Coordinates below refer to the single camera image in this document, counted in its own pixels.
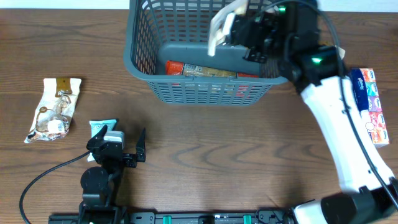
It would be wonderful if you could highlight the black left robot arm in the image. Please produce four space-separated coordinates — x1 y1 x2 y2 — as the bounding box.
77 126 146 224

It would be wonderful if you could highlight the beige rice bag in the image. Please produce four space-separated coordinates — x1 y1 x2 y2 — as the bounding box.
208 0 248 57

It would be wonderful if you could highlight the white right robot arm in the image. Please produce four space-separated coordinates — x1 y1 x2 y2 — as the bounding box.
221 1 397 223

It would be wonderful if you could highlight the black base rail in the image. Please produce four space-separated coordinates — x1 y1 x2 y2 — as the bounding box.
48 210 297 224

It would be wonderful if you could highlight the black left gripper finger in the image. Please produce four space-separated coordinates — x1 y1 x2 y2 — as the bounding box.
86 124 108 150
136 128 146 162

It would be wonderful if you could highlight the beige bag upper right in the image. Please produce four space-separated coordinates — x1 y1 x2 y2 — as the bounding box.
320 41 346 59

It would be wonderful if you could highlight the teal snack packet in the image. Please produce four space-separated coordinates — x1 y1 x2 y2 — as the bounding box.
87 119 118 162

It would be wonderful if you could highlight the blue tissue multipack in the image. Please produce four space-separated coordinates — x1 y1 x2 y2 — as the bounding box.
350 68 389 148

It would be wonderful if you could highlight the beige nut snack bag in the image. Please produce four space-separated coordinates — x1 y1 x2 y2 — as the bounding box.
24 78 81 144

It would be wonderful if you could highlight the orange spaghetti packet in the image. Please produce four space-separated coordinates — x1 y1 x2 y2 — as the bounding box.
165 60 259 78

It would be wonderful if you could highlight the grey plastic basket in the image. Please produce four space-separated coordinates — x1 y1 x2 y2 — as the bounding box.
123 0 287 105

